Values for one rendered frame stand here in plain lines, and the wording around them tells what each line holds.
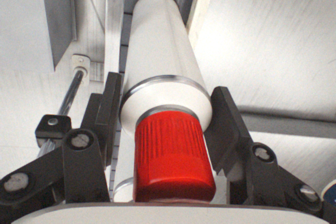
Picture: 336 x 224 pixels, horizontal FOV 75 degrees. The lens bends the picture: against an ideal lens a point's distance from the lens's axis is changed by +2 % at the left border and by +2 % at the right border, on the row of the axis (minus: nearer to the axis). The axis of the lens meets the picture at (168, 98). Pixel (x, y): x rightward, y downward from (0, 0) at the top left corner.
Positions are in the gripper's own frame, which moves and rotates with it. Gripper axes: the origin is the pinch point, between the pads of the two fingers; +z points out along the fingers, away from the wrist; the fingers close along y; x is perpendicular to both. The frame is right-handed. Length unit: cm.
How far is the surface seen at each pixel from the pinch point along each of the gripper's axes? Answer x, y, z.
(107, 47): -0.4, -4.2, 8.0
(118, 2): 3.1, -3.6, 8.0
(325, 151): -20.7, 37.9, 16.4
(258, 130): -17.0, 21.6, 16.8
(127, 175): -7.1, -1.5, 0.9
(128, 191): -7.5, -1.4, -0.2
